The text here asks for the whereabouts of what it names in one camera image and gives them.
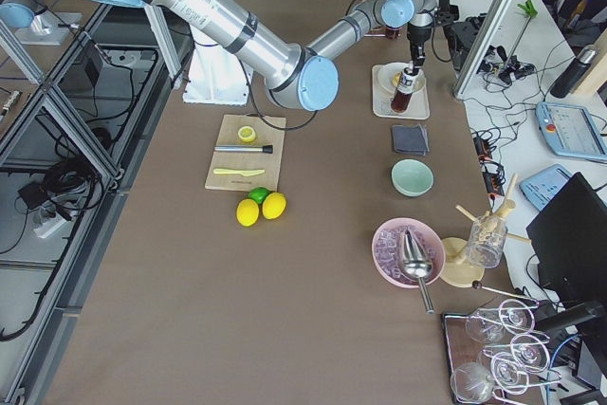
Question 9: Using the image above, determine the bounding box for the white tray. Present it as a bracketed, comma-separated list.
[371, 64, 431, 120]

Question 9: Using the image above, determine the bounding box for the steel scoop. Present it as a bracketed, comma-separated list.
[398, 230, 434, 314]

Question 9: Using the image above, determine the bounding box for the yellow plastic knife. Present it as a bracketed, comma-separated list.
[212, 168, 266, 177]

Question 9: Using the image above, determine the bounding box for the yellow lemon lower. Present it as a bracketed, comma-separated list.
[236, 198, 260, 227]

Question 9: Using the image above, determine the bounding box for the blue controller box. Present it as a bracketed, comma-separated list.
[519, 164, 573, 211]

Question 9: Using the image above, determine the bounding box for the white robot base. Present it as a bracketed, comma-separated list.
[183, 27, 249, 106]

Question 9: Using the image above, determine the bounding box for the wooden cutting board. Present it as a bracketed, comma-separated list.
[205, 115, 285, 192]

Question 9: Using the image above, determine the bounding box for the white plate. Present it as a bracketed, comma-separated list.
[377, 62, 426, 94]

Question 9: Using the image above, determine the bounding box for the grey cloth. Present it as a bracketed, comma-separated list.
[391, 124, 430, 156]

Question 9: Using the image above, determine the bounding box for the steel muddler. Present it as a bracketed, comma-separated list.
[214, 144, 274, 154]

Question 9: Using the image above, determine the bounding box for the tea bottle white cap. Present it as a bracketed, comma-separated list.
[391, 63, 419, 113]

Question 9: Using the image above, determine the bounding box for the black thermos bottle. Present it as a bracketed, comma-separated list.
[549, 45, 599, 99]

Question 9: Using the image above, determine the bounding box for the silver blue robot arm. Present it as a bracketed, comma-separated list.
[92, 0, 437, 111]

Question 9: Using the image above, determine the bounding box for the pink bowl with ice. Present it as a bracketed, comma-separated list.
[372, 217, 446, 289]

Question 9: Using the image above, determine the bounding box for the green lime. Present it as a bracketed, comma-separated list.
[248, 187, 271, 205]

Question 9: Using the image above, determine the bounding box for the half lemon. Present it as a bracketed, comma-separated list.
[237, 125, 257, 144]

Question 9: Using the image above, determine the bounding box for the yellow lemon upper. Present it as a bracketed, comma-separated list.
[262, 192, 287, 220]

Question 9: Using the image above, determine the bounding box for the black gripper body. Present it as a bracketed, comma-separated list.
[407, 15, 432, 47]

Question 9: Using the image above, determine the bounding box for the glass jar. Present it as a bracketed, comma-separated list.
[466, 215, 507, 268]

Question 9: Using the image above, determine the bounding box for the yellow lemon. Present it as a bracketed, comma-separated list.
[262, 192, 287, 220]
[236, 198, 260, 227]

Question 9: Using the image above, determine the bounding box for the wine glass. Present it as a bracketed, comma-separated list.
[465, 299, 535, 343]
[489, 352, 529, 396]
[476, 332, 550, 374]
[450, 361, 499, 404]

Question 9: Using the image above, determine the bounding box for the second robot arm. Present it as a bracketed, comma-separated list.
[1, 0, 68, 46]

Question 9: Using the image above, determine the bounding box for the teach pendant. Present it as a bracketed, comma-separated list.
[535, 101, 606, 160]

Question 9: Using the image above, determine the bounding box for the green bowl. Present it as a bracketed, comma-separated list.
[391, 159, 434, 197]

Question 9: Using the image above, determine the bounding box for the black glass tray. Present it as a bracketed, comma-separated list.
[440, 310, 603, 405]

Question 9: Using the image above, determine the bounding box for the black monitor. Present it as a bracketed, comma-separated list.
[526, 173, 606, 373]

